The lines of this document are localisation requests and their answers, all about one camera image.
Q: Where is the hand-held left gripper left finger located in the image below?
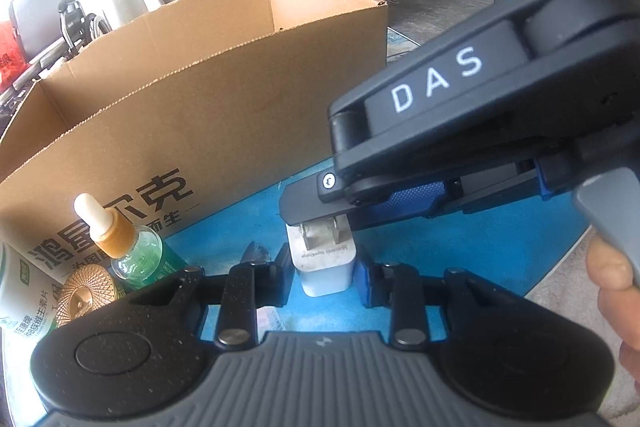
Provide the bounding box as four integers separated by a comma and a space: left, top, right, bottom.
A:
122, 246, 296, 350

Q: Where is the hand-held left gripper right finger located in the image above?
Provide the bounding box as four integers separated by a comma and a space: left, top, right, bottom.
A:
357, 251, 523, 350

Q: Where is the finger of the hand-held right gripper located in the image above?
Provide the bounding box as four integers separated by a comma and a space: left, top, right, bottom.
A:
279, 157, 551, 233

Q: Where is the white charger plug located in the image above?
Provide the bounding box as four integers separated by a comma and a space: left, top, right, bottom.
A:
286, 214, 361, 299

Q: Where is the green dropper bottle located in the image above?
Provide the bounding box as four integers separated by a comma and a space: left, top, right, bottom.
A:
74, 193, 188, 293

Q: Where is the brown cardboard box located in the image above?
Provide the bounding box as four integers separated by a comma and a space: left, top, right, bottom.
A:
0, 0, 390, 278

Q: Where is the dark jar with gold lid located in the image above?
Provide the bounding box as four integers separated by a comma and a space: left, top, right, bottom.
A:
52, 269, 126, 328

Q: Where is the person's right hand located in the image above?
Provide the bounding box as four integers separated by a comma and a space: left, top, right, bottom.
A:
586, 234, 640, 408

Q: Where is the white supplement bottle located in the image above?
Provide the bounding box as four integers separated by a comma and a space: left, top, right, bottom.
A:
0, 242, 63, 343

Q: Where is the large red plastic bag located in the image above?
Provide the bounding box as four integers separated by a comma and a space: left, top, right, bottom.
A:
0, 21, 26, 90

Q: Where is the wheelchair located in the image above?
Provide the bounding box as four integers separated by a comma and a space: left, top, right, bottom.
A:
7, 0, 108, 58

